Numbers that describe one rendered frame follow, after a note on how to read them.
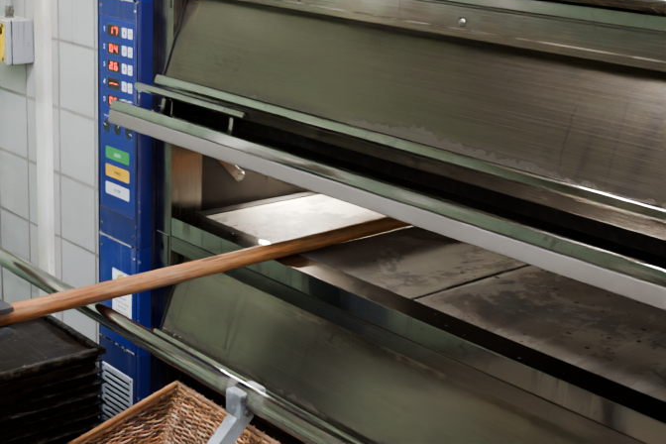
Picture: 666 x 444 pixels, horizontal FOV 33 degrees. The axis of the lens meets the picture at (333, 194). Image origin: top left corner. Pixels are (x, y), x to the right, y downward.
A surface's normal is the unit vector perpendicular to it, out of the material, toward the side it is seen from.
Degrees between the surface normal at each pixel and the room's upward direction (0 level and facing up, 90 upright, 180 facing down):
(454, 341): 90
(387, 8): 90
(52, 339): 0
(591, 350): 0
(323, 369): 70
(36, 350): 0
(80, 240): 90
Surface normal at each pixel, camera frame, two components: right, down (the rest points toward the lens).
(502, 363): -0.73, 0.15
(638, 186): -0.67, -0.20
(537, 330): 0.05, -0.96
